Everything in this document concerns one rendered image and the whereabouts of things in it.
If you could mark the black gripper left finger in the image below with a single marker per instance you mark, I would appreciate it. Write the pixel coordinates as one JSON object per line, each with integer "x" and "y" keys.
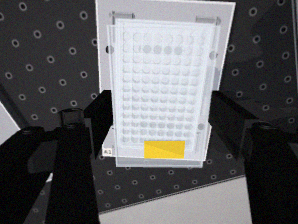
{"x": 28, "y": 157}

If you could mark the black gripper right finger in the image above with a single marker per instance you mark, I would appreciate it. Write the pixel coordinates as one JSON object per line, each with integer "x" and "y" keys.
{"x": 270, "y": 165}

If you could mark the white multi-well plate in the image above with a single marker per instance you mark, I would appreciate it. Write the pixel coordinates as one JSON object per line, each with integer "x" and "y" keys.
{"x": 123, "y": 21}

